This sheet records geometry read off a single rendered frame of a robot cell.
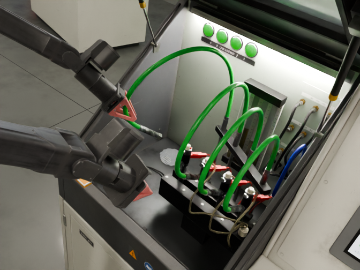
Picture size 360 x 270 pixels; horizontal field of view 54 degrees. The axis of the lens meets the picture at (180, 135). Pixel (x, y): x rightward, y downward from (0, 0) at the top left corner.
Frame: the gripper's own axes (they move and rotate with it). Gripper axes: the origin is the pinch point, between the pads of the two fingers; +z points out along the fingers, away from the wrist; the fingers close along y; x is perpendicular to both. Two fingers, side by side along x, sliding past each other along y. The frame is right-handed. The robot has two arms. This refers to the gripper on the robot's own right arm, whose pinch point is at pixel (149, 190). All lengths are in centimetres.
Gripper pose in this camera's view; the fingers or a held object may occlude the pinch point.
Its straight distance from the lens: 82.2
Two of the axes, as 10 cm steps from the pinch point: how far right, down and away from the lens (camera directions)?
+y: 6.9, -7.2, -0.6
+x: -5.5, -5.7, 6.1
